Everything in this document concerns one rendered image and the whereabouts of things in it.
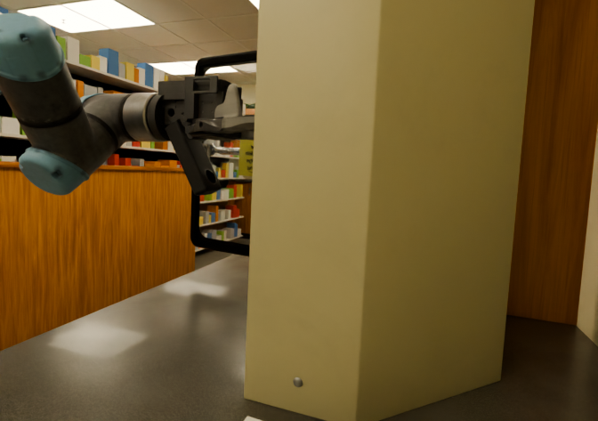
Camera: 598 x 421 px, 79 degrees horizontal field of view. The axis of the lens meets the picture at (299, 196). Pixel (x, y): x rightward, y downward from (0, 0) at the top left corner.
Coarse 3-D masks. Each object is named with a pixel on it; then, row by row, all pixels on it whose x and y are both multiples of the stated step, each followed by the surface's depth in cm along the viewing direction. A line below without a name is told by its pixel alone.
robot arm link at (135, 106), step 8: (136, 96) 54; (144, 96) 54; (152, 96) 54; (128, 104) 54; (136, 104) 53; (144, 104) 53; (128, 112) 53; (136, 112) 53; (144, 112) 53; (128, 120) 54; (136, 120) 53; (144, 120) 53; (128, 128) 54; (136, 128) 54; (144, 128) 53; (136, 136) 55; (144, 136) 55; (152, 136) 54
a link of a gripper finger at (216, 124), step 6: (198, 120) 47; (204, 120) 48; (210, 120) 47; (216, 120) 46; (192, 126) 49; (198, 126) 47; (204, 126) 46; (210, 126) 46; (216, 126) 45; (192, 132) 49; (198, 132) 49; (204, 132) 49
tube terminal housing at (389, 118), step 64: (320, 0) 31; (384, 0) 30; (448, 0) 33; (512, 0) 36; (256, 64) 33; (320, 64) 31; (384, 64) 30; (448, 64) 33; (512, 64) 37; (256, 128) 33; (320, 128) 32; (384, 128) 31; (448, 128) 34; (512, 128) 38; (256, 192) 34; (320, 192) 32; (384, 192) 31; (448, 192) 35; (512, 192) 39; (256, 256) 34; (320, 256) 32; (384, 256) 32; (448, 256) 35; (256, 320) 35; (320, 320) 32; (384, 320) 32; (448, 320) 36; (256, 384) 35; (320, 384) 33; (384, 384) 33; (448, 384) 37
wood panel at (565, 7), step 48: (576, 0) 56; (576, 48) 56; (528, 96) 58; (576, 96) 56; (528, 144) 59; (576, 144) 56; (528, 192) 59; (576, 192) 57; (528, 240) 59; (576, 240) 57; (528, 288) 60; (576, 288) 57
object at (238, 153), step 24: (216, 72) 74; (240, 72) 71; (216, 144) 74; (240, 144) 72; (216, 168) 75; (240, 168) 72; (216, 192) 75; (240, 192) 72; (216, 216) 75; (240, 216) 72; (240, 240) 73
